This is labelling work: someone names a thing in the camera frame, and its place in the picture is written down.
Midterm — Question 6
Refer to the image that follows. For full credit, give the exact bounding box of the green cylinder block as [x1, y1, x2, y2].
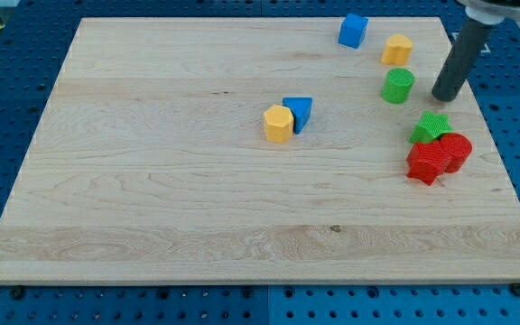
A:
[381, 68, 414, 104]

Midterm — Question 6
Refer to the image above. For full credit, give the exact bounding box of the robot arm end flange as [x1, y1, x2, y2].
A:
[457, 0, 520, 25]

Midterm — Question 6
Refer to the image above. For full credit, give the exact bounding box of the wooden board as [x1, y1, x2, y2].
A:
[0, 17, 520, 286]

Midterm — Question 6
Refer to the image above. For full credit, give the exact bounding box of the yellow hexagon block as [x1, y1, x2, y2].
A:
[264, 105, 294, 144]

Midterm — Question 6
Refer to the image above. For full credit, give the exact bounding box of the blue triangle block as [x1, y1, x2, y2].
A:
[283, 97, 312, 134]

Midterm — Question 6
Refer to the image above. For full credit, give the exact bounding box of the blue cube block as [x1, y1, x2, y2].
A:
[338, 14, 369, 49]

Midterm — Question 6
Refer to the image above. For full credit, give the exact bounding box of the red star block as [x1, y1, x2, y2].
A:
[406, 140, 452, 186]

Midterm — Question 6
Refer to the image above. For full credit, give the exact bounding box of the green star block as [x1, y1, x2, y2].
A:
[409, 111, 453, 144]

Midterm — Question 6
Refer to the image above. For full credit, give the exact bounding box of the yellow heart block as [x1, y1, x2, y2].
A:
[381, 33, 413, 66]

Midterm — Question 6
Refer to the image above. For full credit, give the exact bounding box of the red cylinder block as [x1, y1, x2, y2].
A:
[440, 133, 472, 173]

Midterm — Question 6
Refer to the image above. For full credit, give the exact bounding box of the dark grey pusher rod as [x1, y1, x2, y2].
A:
[432, 18, 494, 102]

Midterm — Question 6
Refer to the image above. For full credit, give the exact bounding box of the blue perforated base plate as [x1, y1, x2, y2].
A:
[0, 0, 520, 324]

